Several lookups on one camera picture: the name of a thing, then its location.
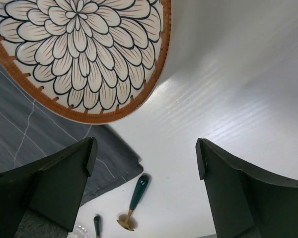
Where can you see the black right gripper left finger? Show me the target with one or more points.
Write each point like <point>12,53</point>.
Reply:
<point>42,199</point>

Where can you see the gold knife green handle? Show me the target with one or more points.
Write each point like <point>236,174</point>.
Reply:
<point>97,224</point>

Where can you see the floral ceramic plate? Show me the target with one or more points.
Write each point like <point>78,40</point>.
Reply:
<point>90,61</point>

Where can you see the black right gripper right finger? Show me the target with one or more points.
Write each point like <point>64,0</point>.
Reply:
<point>246,201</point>

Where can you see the dark grey checked cloth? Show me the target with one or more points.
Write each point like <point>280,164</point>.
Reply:
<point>29,132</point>

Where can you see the clear drinking glass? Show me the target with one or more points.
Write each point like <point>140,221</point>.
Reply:
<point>79,232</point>

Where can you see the gold spoon green handle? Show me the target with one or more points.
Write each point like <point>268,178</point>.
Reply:
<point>125,220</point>

